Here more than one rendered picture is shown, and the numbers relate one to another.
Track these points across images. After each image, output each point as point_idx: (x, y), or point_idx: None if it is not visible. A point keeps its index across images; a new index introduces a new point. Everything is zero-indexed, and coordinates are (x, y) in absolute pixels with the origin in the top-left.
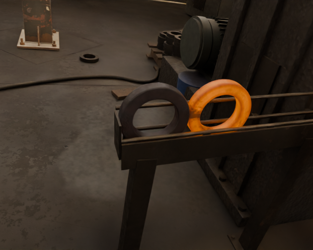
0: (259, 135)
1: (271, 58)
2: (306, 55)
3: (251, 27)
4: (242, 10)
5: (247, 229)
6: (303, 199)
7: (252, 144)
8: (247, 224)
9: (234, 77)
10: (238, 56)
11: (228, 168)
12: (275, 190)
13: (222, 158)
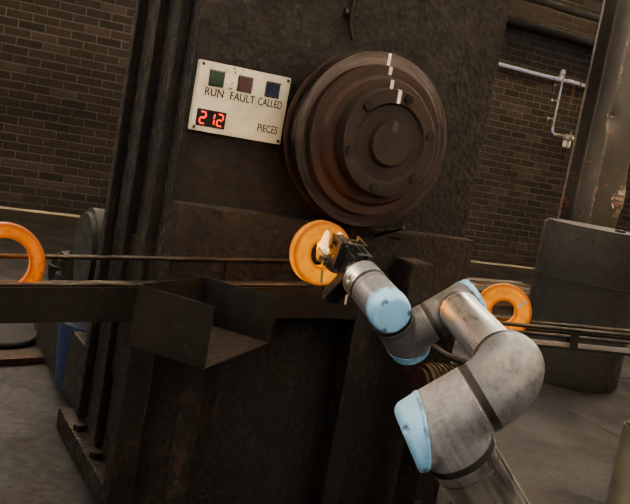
0: (61, 296)
1: (139, 235)
2: (160, 220)
3: (125, 200)
4: (113, 178)
5: (103, 497)
6: (217, 462)
7: (54, 309)
8: (102, 489)
9: (110, 278)
10: (114, 245)
11: (108, 437)
12: (121, 402)
13: (98, 421)
